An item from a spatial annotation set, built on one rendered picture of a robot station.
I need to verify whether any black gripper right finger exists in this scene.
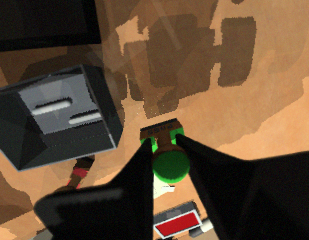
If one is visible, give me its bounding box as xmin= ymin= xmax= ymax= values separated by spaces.
xmin=175 ymin=134 xmax=309 ymax=240

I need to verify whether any cream inspection card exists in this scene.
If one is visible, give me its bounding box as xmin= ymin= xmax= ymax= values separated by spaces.
xmin=154 ymin=175 xmax=175 ymax=199

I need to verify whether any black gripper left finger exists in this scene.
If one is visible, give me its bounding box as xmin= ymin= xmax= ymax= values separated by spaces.
xmin=33 ymin=138 xmax=154 ymax=240

